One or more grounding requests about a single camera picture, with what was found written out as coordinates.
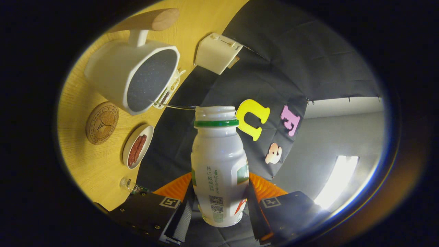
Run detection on round cork coaster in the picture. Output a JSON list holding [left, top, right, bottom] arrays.
[[85, 102, 119, 145]]

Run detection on red sausage pieces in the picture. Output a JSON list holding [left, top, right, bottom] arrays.
[[128, 134, 147, 167]]

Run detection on white cup wooden handle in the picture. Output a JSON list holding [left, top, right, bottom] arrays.
[[84, 8, 181, 116]]

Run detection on cream toaster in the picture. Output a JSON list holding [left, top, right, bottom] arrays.
[[194, 33, 243, 75]]

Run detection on white round plate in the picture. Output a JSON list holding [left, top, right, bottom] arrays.
[[122, 124, 154, 170]]

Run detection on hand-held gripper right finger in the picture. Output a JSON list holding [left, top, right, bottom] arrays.
[[245, 173, 331, 245]]

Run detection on white juice bottle green ring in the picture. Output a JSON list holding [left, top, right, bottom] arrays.
[[191, 106, 250, 228]]

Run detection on wooden table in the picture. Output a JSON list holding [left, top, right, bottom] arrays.
[[57, 0, 251, 211]]

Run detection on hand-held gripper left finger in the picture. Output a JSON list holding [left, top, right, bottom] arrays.
[[108, 173, 196, 245]]

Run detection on small white dish of beans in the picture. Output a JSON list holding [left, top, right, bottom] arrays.
[[153, 70, 186, 109]]

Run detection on clear plastic water bottle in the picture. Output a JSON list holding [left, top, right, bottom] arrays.
[[120, 178, 151, 195]]

